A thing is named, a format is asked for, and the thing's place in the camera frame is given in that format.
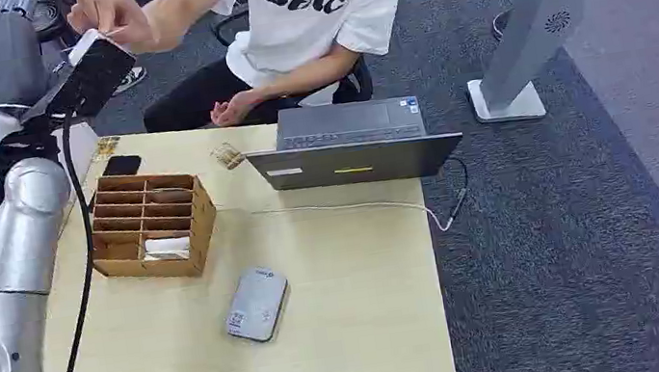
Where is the person's right hand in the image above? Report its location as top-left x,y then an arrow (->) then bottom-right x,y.
65,0 -> 159,65

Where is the person's left hand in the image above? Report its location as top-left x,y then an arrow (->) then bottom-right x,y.
207,88 -> 268,130

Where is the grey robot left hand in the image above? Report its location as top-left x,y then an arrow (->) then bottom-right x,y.
0,3 -> 59,113

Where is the small brown striped tag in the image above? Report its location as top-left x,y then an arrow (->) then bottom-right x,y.
209,140 -> 248,174

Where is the person's shoe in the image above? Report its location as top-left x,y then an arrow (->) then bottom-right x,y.
108,65 -> 151,97

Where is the black phone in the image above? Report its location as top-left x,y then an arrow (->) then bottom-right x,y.
100,151 -> 145,181

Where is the person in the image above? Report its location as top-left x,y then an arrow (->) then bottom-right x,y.
64,0 -> 428,150

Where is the grey laptop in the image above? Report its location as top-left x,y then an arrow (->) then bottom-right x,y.
239,85 -> 469,202

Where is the golden sticker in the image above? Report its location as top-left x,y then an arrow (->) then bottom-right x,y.
90,134 -> 124,165

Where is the wooden card box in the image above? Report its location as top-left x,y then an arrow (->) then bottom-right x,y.
80,160 -> 226,292

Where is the white card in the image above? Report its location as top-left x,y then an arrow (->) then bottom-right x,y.
140,232 -> 195,266

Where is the grey flat card reader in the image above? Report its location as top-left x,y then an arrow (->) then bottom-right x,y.
217,262 -> 299,349

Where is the grey stand with white base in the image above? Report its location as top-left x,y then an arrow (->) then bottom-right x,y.
454,0 -> 623,129

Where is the thin white cable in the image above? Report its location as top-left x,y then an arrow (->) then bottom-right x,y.
252,183 -> 455,259

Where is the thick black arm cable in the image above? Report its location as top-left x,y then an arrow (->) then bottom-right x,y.
21,109 -> 117,372

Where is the thin black laptop cable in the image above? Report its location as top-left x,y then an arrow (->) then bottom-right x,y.
437,154 -> 477,228

